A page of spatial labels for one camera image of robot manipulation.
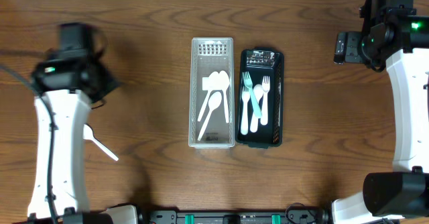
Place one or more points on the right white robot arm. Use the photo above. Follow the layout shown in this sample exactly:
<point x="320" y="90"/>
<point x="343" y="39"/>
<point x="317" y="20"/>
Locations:
<point x="399" y="45"/>

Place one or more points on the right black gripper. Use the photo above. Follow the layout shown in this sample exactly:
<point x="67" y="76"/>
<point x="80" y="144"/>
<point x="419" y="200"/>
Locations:
<point x="355" y="49"/>

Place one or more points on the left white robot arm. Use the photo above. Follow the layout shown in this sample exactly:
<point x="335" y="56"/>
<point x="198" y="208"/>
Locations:
<point x="65" y="92"/>

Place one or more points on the dark green plastic basket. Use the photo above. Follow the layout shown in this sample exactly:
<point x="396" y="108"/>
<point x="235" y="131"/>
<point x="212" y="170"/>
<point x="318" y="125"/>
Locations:
<point x="260" y="62"/>

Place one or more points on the clear plastic perforated basket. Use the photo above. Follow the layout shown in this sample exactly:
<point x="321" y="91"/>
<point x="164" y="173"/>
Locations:
<point x="209" y="55"/>

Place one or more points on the white plastic fork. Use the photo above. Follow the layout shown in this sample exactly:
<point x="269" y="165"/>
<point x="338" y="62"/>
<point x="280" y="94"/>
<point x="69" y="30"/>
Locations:
<point x="249" y="85"/>
<point x="245" y="96"/>
<point x="266" y="89"/>

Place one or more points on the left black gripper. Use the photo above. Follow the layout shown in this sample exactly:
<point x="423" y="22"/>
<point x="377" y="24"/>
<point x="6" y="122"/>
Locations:
<point x="108" y="84"/>

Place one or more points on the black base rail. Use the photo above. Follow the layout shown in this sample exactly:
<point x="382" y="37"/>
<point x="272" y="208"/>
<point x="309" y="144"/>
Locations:
<point x="294" y="214"/>

